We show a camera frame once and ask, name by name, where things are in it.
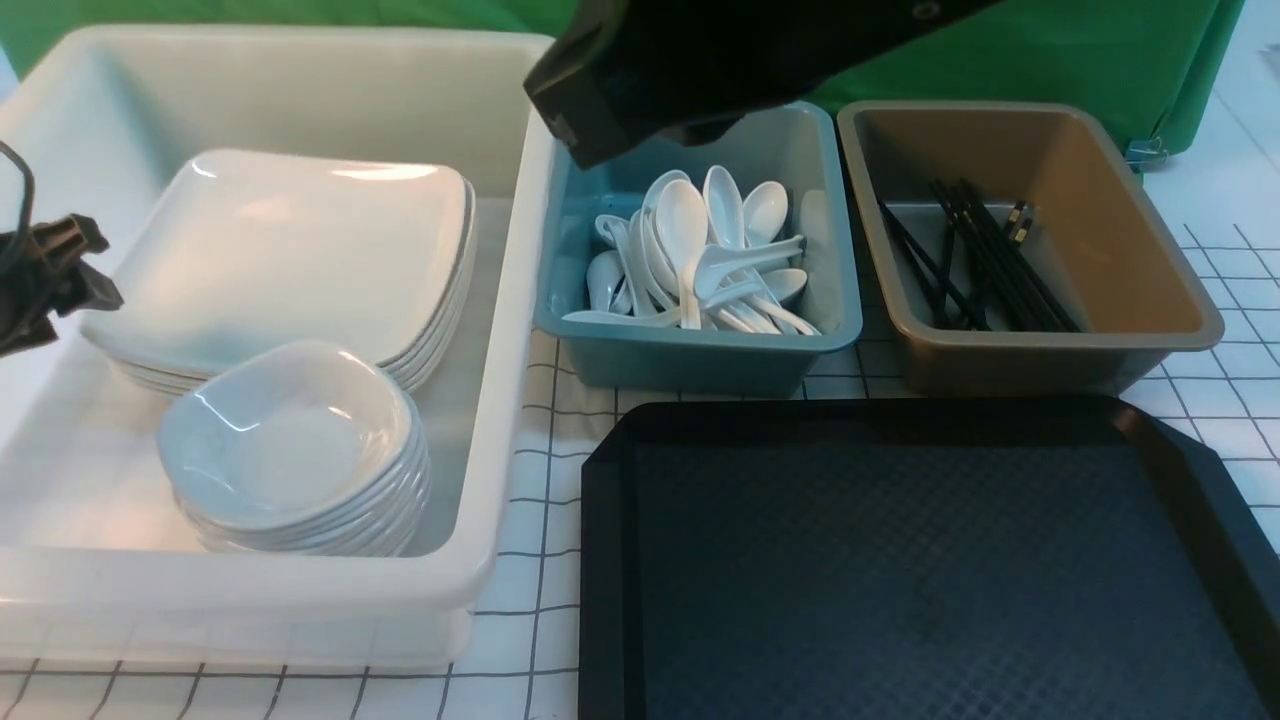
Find teal plastic spoon bin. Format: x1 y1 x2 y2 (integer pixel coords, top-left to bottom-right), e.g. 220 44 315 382
532 102 863 398

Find pile of black chopsticks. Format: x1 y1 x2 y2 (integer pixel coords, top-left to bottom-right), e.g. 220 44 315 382
878 178 1082 333

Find brown plastic chopstick bin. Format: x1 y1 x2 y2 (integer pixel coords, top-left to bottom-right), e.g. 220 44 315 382
837 101 1224 396

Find white bowl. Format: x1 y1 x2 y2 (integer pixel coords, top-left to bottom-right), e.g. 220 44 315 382
156 341 421 532

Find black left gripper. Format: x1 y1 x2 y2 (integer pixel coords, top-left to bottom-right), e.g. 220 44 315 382
1 213 124 357

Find lower stacked white plates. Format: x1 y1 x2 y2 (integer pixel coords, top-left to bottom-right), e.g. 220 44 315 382
105 181 479 397

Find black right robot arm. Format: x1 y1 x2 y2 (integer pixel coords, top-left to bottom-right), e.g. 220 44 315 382
524 1 987 169

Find large white rice plate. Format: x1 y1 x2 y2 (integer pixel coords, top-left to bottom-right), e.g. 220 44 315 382
79 149 471 379

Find lower stacked white bowls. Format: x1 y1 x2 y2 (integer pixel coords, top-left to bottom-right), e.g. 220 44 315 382
172 401 431 557

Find black serving tray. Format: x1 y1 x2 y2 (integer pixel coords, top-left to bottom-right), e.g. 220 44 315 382
577 396 1279 719

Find pile of white spoons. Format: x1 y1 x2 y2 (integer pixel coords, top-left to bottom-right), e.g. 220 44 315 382
564 165 822 337

